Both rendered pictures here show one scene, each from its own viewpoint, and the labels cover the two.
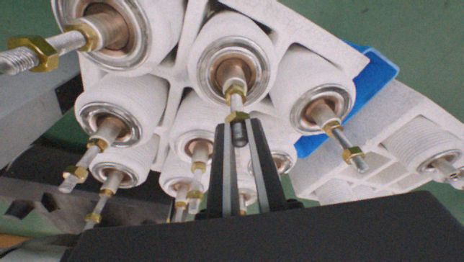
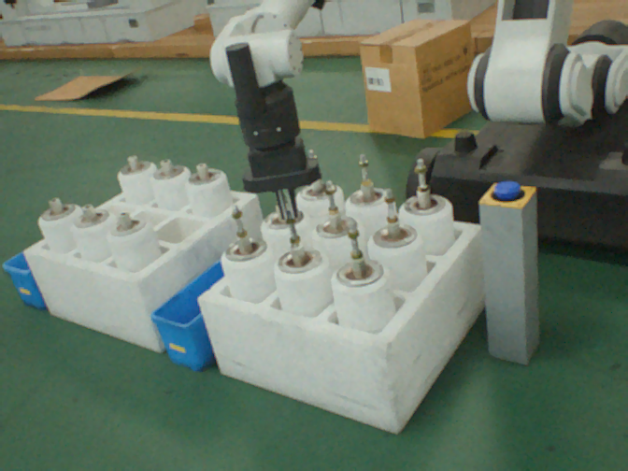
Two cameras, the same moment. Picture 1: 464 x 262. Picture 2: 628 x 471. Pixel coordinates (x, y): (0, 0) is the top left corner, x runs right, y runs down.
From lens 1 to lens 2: 0.99 m
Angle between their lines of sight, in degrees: 23
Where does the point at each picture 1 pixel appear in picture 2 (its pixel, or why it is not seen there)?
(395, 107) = (155, 281)
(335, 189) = (211, 204)
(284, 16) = (264, 312)
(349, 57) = (216, 298)
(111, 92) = (383, 254)
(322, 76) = (246, 264)
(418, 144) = (144, 242)
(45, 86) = (488, 281)
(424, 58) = (85, 360)
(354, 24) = (178, 382)
